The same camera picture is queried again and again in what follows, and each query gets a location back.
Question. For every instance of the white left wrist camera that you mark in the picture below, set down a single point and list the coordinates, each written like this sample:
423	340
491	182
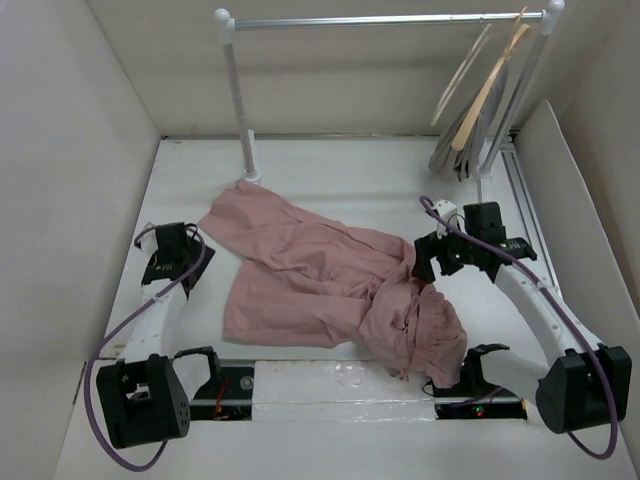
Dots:
146	242

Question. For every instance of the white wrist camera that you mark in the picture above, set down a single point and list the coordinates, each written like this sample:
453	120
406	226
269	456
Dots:
146	242
445	213

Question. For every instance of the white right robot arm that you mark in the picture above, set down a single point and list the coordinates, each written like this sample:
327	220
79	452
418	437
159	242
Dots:
584	382

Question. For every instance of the tan wooden hanger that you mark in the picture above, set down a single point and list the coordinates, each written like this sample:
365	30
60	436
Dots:
520	31

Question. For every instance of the aluminium rail right side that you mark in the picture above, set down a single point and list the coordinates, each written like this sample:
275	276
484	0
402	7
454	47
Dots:
526	210

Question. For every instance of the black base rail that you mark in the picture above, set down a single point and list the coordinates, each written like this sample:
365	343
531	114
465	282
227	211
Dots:
340	392

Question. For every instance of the pink trousers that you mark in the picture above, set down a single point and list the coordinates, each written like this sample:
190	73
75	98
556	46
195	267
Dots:
309	281

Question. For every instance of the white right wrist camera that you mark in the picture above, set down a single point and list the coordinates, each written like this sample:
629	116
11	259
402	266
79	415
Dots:
445	213

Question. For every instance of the white clothes rack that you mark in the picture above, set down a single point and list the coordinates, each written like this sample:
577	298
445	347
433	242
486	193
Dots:
465	163

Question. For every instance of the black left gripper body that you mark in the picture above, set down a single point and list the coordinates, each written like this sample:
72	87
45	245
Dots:
192	253

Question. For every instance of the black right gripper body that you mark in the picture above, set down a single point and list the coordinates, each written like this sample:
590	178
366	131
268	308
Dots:
452	252

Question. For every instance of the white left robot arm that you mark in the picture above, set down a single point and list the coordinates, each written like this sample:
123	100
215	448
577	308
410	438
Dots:
145	395

